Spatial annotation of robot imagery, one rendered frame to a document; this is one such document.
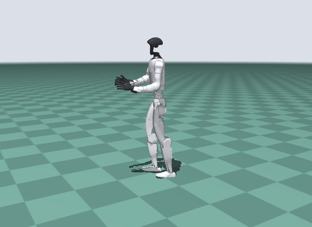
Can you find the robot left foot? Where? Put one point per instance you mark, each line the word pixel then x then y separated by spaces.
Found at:
pixel 165 174

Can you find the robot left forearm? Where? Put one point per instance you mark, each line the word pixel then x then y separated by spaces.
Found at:
pixel 145 89

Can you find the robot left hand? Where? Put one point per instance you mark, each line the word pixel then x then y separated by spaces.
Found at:
pixel 126 86

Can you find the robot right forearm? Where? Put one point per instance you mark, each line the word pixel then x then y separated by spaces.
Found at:
pixel 137 82

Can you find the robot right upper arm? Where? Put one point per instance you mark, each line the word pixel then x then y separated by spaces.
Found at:
pixel 146 77

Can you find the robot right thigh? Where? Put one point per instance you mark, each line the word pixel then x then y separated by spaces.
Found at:
pixel 149 125

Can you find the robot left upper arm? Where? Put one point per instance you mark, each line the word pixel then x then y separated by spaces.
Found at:
pixel 158 67

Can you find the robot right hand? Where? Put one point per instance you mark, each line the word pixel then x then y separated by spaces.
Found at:
pixel 121 79

